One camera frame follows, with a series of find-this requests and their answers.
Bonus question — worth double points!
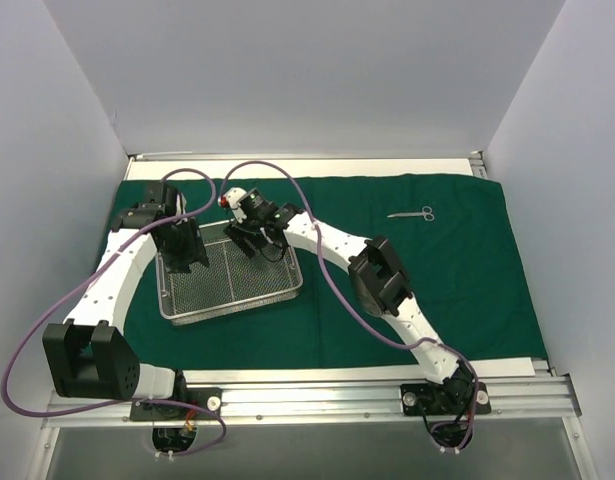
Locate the aluminium frame rail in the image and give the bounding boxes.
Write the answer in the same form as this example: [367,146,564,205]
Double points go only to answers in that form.
[39,372,583,429]

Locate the steel surgical scissors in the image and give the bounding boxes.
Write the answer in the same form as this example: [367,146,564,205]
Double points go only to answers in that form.
[387,206,435,222]

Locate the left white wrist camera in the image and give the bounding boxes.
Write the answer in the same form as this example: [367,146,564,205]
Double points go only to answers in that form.
[175,192,187,215]

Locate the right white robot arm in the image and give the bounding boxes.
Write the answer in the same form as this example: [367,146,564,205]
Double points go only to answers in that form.
[218,188,476,413]

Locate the green surgical cloth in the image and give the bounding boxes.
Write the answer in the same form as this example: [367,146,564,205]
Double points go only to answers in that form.
[112,175,546,383]

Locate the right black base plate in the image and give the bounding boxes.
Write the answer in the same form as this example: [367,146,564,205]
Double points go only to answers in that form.
[399,381,492,417]

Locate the metal mesh tray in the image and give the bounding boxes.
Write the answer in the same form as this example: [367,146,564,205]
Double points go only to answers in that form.
[156,220,303,326]

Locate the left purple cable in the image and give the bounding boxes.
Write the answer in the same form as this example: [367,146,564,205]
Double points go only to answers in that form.
[0,167,228,454]

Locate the purple cable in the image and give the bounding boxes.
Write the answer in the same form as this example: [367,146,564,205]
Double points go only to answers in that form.
[0,167,228,454]
[220,159,488,444]

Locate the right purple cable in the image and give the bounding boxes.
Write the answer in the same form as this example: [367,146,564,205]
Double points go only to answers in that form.
[220,159,488,444]

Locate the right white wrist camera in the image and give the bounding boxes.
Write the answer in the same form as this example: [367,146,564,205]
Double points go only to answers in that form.
[218,187,247,223]

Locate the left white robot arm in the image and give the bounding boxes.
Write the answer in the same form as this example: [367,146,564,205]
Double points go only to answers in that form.
[42,181,209,419]

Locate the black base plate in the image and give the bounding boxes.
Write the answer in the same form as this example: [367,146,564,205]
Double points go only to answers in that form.
[399,381,492,417]
[129,387,223,422]

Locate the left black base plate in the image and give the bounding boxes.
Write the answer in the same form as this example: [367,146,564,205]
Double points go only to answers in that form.
[129,387,223,422]

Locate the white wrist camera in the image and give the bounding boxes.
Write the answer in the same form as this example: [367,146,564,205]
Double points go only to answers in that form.
[175,192,187,215]
[218,187,247,223]

